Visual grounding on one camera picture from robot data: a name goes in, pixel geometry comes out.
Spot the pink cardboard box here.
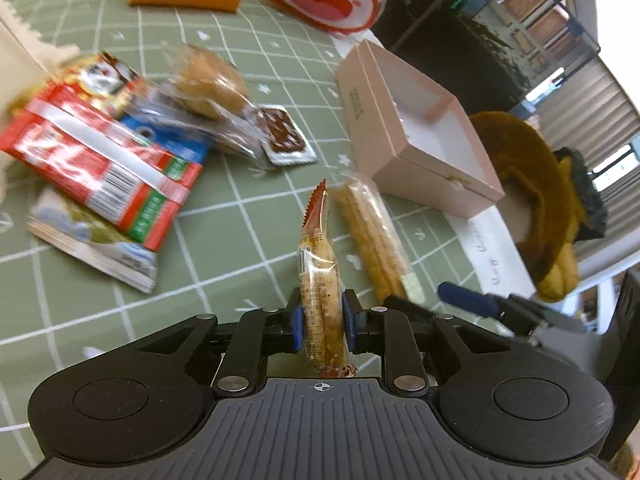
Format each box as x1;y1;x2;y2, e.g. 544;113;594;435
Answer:
335;40;506;219

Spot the black cabinet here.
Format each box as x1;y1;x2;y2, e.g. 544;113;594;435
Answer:
372;0;451;51

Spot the blue-labelled clear snack packet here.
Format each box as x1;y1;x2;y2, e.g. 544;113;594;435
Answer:
122;105;266;166

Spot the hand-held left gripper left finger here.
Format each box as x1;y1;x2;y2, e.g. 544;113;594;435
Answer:
135;287;306;396

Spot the chocolate cookie packet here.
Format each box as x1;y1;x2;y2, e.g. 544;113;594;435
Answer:
255;105;318;167

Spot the long biscuit stick packet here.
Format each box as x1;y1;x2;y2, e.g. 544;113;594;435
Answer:
334;172;423;306

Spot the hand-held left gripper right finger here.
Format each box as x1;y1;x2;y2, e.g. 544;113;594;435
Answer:
341;289;506;396

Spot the green checked tablecloth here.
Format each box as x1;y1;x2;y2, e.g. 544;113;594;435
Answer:
0;0;501;436

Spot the glass aquarium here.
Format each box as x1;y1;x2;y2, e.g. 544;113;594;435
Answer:
450;0;601;103

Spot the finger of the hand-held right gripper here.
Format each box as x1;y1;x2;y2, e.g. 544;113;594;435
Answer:
437;281;588;337

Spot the clear orange-topped snack packet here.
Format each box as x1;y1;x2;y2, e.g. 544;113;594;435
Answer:
297;179;359;378

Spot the round bread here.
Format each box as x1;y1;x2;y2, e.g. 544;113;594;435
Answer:
167;44;251;118

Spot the blue seaweed packet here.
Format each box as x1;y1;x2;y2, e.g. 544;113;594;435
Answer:
27;187;158;293

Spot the yellow panda snack packet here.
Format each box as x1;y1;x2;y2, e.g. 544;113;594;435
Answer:
50;52;151;121

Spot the red wafer packet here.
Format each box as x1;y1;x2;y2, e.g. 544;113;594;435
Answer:
30;82;206;253
0;100;193;226

